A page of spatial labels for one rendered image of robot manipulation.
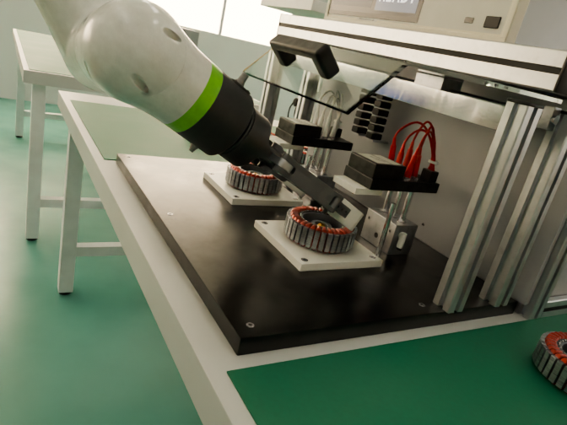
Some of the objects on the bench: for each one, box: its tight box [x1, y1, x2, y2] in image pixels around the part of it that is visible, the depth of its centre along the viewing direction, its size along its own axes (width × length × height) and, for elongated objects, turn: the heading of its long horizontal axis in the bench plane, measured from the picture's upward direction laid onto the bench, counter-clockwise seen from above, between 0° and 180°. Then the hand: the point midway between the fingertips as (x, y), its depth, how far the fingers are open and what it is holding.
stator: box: [225, 162, 283, 195], centre depth 93 cm, size 11×11×4 cm
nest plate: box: [203, 172, 303, 207], centre depth 94 cm, size 15×15×1 cm
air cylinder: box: [360, 208, 418, 255], centre depth 82 cm, size 5×8×6 cm
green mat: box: [70, 100, 305, 164], centre depth 148 cm, size 94×61×1 cm, turn 87°
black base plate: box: [116, 153, 518, 356], centre depth 86 cm, size 47×64×2 cm
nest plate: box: [254, 220, 383, 272], centre depth 75 cm, size 15×15×1 cm
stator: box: [284, 206, 358, 254], centre depth 74 cm, size 11×11×4 cm
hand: (326, 201), depth 73 cm, fingers open, 13 cm apart
